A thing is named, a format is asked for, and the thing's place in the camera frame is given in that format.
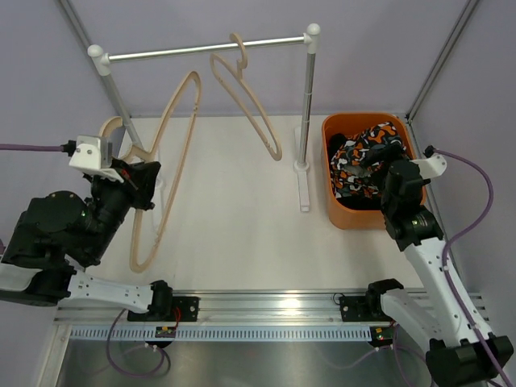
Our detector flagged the purple floor cable left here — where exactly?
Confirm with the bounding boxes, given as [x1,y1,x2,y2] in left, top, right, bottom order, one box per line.
[105,310,173,378]

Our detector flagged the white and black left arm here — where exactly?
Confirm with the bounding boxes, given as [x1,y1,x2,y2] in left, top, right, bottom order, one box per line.
[1,160,173,322]

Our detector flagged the white slotted cable duct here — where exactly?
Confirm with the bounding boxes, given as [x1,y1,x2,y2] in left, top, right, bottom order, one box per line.
[70,325,372,342]

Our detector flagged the aluminium mounting rail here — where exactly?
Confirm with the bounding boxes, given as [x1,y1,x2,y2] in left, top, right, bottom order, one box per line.
[54,290,485,328]

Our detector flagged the black shorts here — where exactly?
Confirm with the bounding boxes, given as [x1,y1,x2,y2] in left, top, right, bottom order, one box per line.
[327,134,381,210]

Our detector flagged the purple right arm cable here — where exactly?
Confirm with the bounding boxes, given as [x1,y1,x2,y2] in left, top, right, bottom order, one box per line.
[431,147,516,387]

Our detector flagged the purple floor cable right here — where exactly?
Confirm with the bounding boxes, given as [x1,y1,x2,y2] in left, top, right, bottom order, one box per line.
[318,322,437,387]

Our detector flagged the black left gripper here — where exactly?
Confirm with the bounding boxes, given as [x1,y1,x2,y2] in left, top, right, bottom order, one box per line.
[84,160,161,265]

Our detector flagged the orange plastic basket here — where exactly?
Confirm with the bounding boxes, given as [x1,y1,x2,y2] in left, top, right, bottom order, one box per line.
[321,112,416,230]

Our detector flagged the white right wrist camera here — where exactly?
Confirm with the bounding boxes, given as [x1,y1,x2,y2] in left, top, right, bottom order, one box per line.
[411,145,447,185]

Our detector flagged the wooden hanger with camo shorts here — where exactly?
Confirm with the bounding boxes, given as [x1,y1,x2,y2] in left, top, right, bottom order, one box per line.
[90,71,202,277]

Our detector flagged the purple floor cable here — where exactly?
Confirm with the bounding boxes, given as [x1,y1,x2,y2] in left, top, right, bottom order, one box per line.
[105,310,173,378]
[318,322,437,387]

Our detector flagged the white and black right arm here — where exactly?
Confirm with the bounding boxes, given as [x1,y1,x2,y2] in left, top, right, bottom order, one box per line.
[361,144,514,386]

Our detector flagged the silver clothes rack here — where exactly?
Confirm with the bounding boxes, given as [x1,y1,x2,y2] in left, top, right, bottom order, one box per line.
[87,23,321,213]

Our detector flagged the orange camouflage shorts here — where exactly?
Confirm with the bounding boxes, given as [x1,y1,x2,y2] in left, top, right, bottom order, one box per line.
[329,121,406,198]

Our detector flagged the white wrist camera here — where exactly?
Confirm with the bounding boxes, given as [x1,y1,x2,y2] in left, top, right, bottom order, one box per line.
[411,145,447,185]
[61,135,123,182]

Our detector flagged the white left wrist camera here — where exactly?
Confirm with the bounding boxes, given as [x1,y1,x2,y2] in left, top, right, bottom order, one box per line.
[61,135,123,182]

